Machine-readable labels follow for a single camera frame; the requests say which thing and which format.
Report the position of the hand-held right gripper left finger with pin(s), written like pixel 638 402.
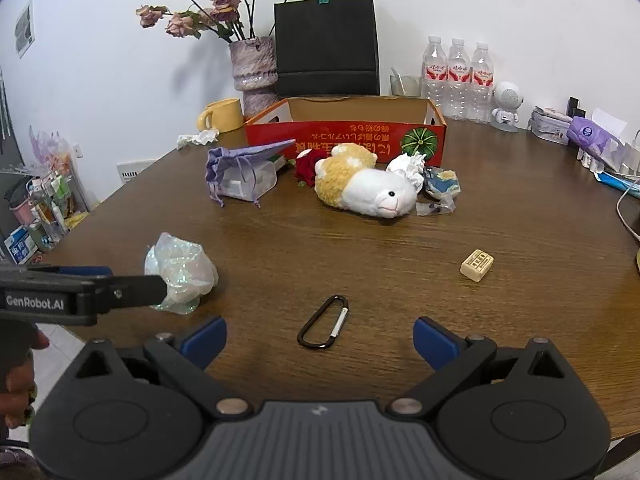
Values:
pixel 205 341

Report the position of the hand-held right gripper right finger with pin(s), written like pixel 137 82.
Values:
pixel 436 343

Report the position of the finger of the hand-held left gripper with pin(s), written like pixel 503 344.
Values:
pixel 140 290
pixel 85 271

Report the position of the iridescent plastic bag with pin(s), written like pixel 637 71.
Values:
pixel 185 260

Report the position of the cream rectangular eraser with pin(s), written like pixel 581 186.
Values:
pixel 476 264

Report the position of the black carabiner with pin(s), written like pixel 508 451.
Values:
pixel 341 319

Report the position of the blue and yellow packet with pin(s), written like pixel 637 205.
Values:
pixel 445 180

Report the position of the clear plastic box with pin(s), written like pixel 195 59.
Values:
pixel 261 180

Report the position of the white and yellow plush toy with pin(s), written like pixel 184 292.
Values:
pixel 370 190

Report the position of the large white tissue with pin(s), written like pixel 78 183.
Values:
pixel 407 167

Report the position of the red fabric rose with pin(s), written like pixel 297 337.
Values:
pixel 306 167

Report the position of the red cardboard box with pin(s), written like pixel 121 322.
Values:
pixel 350 135

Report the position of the person's left hand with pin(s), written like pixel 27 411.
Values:
pixel 20 390

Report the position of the cluttered storage rack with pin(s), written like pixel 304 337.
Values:
pixel 47 200

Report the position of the small clear bag dark bits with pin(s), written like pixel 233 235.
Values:
pixel 433 207

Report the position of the small crumpled tissue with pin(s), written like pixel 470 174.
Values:
pixel 197 137

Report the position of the yellow mug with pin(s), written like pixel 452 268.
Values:
pixel 225 115

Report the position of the small white vials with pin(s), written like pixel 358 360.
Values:
pixel 591 160

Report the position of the grey printed tin case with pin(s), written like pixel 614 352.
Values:
pixel 547 127

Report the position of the blue and white tube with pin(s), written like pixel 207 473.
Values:
pixel 617 181

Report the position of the mottled purple vase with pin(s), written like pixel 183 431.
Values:
pixel 252 67

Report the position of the white robot figurine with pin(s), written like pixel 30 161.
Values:
pixel 507 102

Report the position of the glass cup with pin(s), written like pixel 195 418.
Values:
pixel 407 87

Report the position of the purple tissue pack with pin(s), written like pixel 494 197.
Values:
pixel 590 135

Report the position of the white spoon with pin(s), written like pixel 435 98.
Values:
pixel 396 77

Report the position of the white power adapter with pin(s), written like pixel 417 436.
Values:
pixel 632 157

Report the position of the small black box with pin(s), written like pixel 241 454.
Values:
pixel 575 106

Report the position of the dried pink rose bouquet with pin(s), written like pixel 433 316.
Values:
pixel 222 2

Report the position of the black paper bag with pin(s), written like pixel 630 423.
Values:
pixel 325 45

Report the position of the white wall outlet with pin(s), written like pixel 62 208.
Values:
pixel 78 150

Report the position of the wall poster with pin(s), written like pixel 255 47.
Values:
pixel 24 27

